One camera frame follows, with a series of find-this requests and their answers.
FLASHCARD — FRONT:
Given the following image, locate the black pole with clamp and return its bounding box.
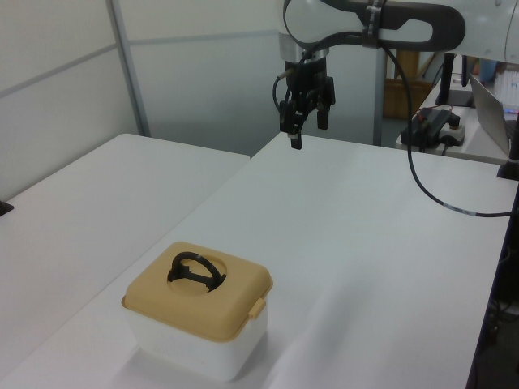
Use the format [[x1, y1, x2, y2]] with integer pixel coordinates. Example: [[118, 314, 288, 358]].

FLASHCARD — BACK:
[[496, 119, 519, 182]]

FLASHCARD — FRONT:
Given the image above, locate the grey emergency stop button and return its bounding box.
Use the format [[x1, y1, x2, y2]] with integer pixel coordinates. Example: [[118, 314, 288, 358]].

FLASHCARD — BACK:
[[440, 121, 467, 147]]

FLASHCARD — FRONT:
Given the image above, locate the black cable strap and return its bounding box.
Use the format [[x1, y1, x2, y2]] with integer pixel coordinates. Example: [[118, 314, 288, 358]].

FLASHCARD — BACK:
[[362, 0, 386, 49]]

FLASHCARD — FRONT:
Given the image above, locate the tan plastic case lid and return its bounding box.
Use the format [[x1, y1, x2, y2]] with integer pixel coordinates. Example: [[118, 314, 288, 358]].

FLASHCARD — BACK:
[[121, 241, 272, 342]]

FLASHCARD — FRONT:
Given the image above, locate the black power box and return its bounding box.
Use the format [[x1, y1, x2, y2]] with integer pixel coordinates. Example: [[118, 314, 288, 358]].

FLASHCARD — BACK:
[[401, 108, 461, 145]]

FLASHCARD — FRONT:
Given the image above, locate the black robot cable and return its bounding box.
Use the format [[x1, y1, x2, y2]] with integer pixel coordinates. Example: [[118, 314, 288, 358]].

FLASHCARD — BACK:
[[271, 30, 513, 218]]

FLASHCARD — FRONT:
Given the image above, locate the white background desk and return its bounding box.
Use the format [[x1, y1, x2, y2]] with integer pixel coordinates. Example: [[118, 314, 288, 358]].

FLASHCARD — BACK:
[[395, 79, 519, 165]]

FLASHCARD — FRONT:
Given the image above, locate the grey laptop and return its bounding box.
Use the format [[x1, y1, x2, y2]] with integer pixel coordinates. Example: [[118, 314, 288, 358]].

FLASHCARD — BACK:
[[469, 72, 519, 159]]

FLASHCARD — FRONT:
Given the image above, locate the black monitor stand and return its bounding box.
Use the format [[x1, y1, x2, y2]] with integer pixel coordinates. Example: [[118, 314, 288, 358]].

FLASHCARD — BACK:
[[436, 52, 475, 109]]

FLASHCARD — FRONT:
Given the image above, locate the grey partition corner post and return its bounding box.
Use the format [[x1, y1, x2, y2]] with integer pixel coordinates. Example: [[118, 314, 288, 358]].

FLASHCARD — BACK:
[[105, 0, 152, 138]]

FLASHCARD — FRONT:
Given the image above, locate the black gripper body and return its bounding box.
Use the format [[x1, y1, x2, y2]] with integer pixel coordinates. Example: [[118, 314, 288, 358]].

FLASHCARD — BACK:
[[283, 58, 328, 98]]

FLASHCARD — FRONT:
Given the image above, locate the wooden cabinet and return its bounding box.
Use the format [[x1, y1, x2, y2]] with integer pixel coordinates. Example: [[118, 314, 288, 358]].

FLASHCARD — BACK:
[[383, 46, 437, 121]]

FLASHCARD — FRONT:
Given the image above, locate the white plastic tool case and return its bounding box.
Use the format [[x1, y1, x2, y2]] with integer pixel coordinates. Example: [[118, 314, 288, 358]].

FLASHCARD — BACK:
[[121, 298, 269, 383]]

